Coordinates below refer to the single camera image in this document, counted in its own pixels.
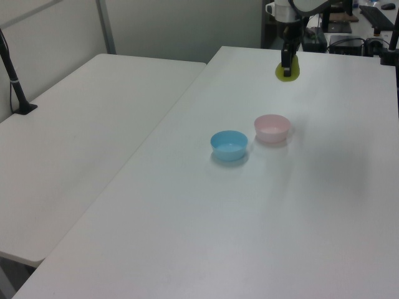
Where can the green and black box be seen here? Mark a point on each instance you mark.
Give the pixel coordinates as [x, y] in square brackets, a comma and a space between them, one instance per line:
[316, 40]

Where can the green pear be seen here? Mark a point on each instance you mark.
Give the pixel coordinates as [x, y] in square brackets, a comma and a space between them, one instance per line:
[286, 80]

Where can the black monitor stand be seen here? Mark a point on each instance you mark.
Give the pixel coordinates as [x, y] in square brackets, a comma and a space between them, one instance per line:
[338, 27]

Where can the white side table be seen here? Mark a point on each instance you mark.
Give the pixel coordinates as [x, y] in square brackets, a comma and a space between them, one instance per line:
[62, 149]

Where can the brown board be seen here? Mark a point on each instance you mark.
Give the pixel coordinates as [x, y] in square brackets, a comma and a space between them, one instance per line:
[343, 17]

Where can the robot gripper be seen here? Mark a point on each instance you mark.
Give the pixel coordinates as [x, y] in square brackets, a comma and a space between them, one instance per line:
[285, 12]

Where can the black computer mouse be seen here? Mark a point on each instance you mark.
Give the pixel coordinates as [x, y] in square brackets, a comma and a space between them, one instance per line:
[388, 6]

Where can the blue plastic bowl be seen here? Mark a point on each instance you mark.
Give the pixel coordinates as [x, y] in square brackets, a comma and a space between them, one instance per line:
[228, 150]

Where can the black electronics box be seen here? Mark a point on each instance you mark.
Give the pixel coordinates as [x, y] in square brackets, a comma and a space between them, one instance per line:
[346, 43]

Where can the black keyboard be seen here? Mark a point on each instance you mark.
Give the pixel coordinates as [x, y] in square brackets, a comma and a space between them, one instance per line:
[377, 17]

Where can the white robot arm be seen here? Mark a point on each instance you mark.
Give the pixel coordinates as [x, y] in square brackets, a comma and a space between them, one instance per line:
[311, 5]

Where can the grey device with black knob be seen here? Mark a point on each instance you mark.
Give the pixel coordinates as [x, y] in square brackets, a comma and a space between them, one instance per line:
[374, 42]

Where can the grey metal partition post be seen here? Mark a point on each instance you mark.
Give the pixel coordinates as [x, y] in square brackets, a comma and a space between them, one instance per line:
[106, 26]

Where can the black camera stand pole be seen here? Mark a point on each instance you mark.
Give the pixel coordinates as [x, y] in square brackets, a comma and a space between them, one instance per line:
[15, 85]
[389, 51]

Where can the pink plastic bowl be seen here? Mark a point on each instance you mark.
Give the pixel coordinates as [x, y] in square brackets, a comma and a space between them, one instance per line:
[270, 132]

